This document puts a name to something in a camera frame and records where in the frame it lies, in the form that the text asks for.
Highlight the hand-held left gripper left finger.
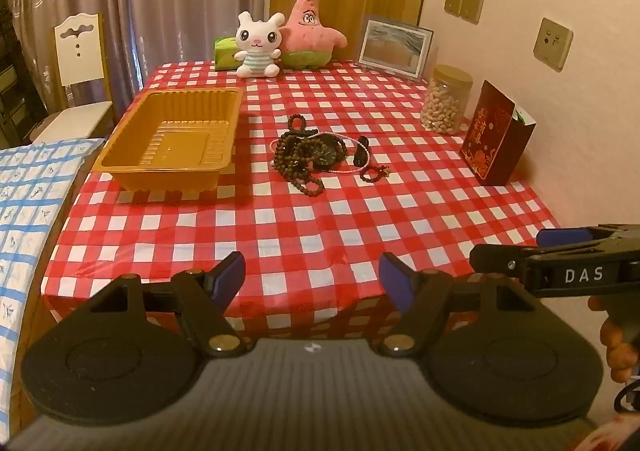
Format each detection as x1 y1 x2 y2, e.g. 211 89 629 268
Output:
90 251 246 357

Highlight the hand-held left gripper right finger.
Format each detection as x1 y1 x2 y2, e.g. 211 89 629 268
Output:
378 252 538 357

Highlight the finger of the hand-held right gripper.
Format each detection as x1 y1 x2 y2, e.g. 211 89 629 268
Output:
470 243 539 278
536 225 640 249

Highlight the dark red bead bracelet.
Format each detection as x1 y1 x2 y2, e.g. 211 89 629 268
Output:
360 164 391 185

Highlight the thin pink bead string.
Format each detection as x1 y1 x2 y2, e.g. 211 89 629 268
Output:
269 130 374 178

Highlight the small black clip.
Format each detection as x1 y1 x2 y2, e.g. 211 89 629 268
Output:
352 136 371 167

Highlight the long brown bead necklace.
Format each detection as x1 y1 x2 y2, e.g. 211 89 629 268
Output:
272 114 351 197

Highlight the gold plastic tray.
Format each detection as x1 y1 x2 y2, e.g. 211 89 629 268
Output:
92 87 245 192

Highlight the person's right hand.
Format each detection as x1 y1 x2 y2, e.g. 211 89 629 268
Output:
588 297 640 385

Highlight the red checkered tablecloth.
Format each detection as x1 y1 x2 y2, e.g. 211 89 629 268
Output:
41 60 567 343

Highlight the dark red gift box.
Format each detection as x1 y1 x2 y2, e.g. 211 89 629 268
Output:
459 80 537 187

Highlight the clear jar of nuts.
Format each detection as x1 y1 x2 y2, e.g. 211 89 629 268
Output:
420 64 474 135

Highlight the blue patterned white cloth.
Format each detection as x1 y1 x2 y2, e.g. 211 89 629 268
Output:
0 137 109 433

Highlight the green tissue box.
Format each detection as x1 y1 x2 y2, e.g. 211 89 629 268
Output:
212 35 247 71

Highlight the framed sand picture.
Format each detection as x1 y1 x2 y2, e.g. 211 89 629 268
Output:
357 14 435 82

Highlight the white bunny plush toy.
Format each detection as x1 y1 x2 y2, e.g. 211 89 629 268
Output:
235 11 286 78

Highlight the pink starfish plush toy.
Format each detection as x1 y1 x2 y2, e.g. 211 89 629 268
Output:
277 0 348 71

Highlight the white wooden chair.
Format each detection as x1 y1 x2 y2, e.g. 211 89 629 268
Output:
30 12 115 145

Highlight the black cable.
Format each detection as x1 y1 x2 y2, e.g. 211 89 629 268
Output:
612 377 640 415

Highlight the beige wall socket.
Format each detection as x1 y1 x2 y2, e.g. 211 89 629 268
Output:
532 17 575 72

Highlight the dark handled bag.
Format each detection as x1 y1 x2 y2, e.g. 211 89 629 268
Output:
0 0 49 148

